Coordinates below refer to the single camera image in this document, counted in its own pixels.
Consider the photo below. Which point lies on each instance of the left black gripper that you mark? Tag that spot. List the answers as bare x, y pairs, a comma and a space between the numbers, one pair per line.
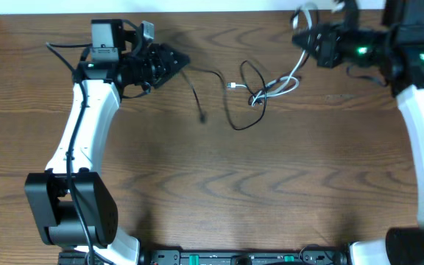
157, 65

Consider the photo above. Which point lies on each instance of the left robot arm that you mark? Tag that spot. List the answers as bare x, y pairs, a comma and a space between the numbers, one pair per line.
70, 204

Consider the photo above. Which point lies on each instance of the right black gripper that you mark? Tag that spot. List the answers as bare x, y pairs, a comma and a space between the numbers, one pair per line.
327, 54

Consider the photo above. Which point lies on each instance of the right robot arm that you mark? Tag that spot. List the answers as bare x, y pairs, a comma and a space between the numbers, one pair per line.
397, 51

